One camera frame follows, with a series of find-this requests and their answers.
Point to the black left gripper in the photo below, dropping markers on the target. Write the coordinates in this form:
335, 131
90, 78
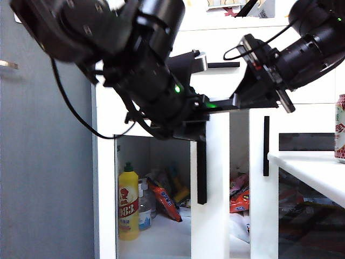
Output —
188, 110

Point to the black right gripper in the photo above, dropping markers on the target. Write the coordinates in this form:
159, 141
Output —
275, 70

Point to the white glass-panel door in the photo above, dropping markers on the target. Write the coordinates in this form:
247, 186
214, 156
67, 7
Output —
215, 189
262, 215

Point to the red white beverage can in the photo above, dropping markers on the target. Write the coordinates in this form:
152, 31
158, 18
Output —
340, 129

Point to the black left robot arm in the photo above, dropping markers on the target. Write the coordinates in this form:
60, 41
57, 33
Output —
94, 32

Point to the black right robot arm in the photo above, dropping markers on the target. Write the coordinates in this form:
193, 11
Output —
318, 40

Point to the white cabinet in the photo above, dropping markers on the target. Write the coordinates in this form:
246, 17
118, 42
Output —
105, 189

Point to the dark grey tall door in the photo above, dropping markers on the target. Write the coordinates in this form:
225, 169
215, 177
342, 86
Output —
40, 175

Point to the wide white drawer front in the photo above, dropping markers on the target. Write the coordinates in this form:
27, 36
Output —
215, 83

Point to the pink snack bag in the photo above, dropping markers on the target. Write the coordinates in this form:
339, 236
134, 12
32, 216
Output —
238, 184

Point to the orange snack bag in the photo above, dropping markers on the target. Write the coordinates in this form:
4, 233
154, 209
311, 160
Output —
165, 201

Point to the red snack bag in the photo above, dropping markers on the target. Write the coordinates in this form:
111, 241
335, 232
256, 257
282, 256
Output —
240, 202

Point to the black stick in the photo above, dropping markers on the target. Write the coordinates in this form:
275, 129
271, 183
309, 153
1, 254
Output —
245, 10

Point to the red star ornament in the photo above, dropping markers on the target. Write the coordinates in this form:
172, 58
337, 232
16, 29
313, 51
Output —
230, 12

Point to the clear pump bottle blue label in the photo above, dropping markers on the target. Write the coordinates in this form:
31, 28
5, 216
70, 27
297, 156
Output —
145, 215

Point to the yellow detergent bottle green cap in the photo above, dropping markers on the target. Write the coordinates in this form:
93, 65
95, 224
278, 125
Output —
128, 205

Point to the crumpled white plastic bag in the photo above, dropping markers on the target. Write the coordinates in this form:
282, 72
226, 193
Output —
240, 229

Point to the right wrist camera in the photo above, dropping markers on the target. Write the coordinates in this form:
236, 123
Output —
249, 51

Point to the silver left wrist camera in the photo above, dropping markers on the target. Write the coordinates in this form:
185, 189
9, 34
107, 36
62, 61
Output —
200, 60

